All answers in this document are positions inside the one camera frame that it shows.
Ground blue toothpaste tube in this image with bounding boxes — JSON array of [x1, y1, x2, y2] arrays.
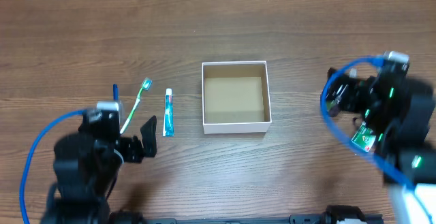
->
[[163, 88, 174, 137]]

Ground green white packet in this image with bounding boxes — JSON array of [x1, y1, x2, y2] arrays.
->
[[352, 123, 377, 152]]

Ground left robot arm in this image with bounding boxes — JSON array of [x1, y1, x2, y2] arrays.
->
[[41, 111, 157, 224]]

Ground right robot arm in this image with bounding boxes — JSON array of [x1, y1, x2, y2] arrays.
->
[[320, 68, 435, 223]]

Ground green white toothbrush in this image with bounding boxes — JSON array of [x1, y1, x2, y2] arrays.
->
[[120, 78, 153, 135]]

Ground blue disposable razor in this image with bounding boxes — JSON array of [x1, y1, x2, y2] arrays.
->
[[112, 84, 119, 101]]

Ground white cardboard box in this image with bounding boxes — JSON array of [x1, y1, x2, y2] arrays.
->
[[202, 61, 272, 134]]

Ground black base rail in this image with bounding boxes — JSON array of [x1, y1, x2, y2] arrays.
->
[[108, 205, 384, 224]]

